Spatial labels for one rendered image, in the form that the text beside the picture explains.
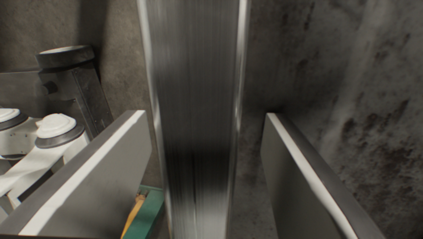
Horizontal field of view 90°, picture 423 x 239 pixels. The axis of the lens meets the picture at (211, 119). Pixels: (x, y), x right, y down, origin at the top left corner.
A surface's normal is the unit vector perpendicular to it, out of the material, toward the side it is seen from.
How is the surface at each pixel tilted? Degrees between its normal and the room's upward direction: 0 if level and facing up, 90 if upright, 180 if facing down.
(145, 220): 90
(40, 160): 90
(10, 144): 12
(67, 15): 0
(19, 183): 93
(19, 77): 0
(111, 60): 0
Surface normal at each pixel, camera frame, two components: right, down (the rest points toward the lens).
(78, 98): 0.54, 0.35
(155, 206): 0.01, -0.87
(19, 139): -0.24, 0.48
